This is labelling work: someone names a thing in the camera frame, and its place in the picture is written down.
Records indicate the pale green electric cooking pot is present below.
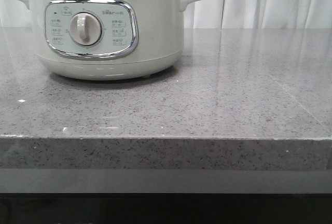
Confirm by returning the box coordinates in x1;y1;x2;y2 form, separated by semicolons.
13;0;205;81

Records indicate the white curtain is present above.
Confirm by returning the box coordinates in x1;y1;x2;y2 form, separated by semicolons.
0;0;332;30

